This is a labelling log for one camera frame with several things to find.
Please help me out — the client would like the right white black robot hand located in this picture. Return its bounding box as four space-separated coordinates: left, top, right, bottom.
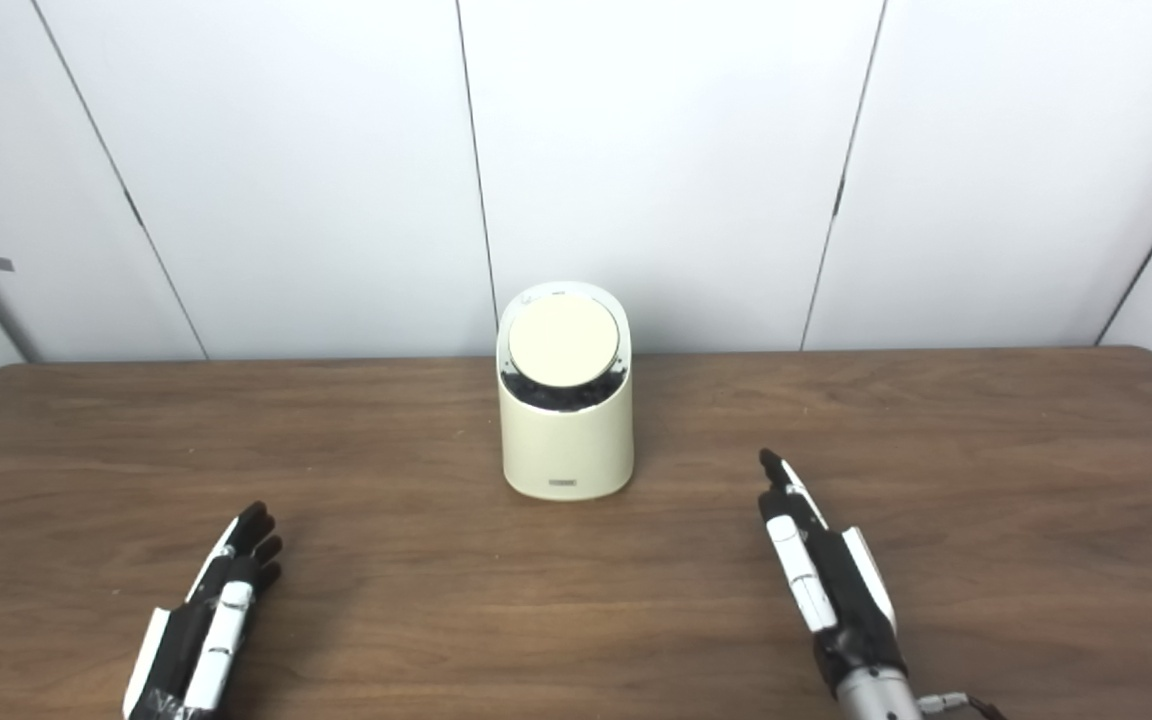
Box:
757 448 908 698

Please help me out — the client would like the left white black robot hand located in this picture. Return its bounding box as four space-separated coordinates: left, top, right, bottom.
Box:
123 502 284 720

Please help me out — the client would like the cream round bin lid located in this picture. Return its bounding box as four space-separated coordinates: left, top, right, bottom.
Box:
507 296 622 386

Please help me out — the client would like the cream-colored desktop bin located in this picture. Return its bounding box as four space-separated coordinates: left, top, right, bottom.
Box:
497 282 634 502

